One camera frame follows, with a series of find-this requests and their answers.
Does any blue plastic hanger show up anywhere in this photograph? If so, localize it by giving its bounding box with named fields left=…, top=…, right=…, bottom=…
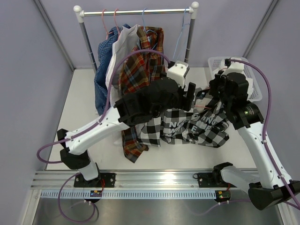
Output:
left=172, top=7, right=189, bottom=61

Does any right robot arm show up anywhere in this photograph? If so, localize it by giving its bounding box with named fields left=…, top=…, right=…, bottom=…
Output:
left=209, top=72, right=300, bottom=210

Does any blue checked shirt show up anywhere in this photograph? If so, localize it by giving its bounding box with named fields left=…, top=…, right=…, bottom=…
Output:
left=94, top=27, right=119, bottom=115

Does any white hanging shirt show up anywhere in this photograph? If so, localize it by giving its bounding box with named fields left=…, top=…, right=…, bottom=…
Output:
left=105, top=24, right=140, bottom=105

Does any purple floor cable left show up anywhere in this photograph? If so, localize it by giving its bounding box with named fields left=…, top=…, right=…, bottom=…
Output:
left=57, top=173, right=99, bottom=223

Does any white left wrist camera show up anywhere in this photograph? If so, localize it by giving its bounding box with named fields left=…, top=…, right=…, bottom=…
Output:
left=166, top=61, right=189, bottom=88

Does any white linen shirt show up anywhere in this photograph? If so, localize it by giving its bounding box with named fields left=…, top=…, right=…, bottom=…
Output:
left=245, top=76, right=254, bottom=101

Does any white slotted cable duct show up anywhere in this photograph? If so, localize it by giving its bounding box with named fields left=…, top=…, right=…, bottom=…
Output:
left=39, top=189, right=218, bottom=199

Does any pink hanger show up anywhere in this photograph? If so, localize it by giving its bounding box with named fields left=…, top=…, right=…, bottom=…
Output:
left=194, top=88, right=213, bottom=112
left=102, top=8, right=114, bottom=41
left=113, top=8, right=123, bottom=42

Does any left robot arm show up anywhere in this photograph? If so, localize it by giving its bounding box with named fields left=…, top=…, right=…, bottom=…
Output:
left=57, top=77, right=196, bottom=187

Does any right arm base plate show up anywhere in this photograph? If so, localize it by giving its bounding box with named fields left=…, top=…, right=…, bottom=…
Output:
left=193, top=172, right=231, bottom=188

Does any red brown plaid shirt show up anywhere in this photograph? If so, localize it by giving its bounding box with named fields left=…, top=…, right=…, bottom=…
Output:
left=118, top=26, right=165, bottom=163

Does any white plastic basket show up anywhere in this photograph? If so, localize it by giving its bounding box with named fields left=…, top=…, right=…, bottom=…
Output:
left=208, top=57, right=263, bottom=102

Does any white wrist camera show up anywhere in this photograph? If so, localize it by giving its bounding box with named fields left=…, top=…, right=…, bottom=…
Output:
left=223, top=57, right=244, bottom=75
left=166, top=61, right=189, bottom=88

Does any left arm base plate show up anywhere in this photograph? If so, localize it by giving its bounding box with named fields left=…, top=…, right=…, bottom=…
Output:
left=74, top=172, right=116, bottom=188

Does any black white checked shirt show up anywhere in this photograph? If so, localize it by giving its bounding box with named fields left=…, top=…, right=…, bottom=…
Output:
left=139, top=87, right=231, bottom=149

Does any aluminium mounting rail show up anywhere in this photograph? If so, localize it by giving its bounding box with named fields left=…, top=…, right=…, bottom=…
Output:
left=30, top=168, right=261, bottom=191

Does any metal clothes rack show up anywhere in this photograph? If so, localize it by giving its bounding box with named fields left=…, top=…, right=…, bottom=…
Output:
left=73, top=1, right=199, bottom=72

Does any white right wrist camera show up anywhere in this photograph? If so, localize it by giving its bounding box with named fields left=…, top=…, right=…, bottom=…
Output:
left=223, top=57, right=244, bottom=75

